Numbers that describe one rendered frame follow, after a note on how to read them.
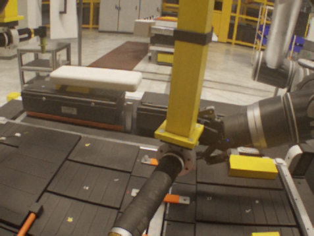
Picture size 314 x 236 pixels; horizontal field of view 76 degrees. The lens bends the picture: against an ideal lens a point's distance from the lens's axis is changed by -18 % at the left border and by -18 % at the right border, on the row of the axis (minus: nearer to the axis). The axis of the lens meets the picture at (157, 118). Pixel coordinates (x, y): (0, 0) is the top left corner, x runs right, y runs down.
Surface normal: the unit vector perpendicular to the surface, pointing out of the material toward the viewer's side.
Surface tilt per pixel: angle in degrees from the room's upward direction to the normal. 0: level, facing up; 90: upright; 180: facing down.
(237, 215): 0
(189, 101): 90
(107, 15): 90
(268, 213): 0
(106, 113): 90
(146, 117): 90
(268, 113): 50
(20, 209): 0
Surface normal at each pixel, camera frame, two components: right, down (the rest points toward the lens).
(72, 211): 0.09, -0.88
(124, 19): -0.13, 0.46
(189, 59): -0.40, 0.40
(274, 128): -0.48, 0.18
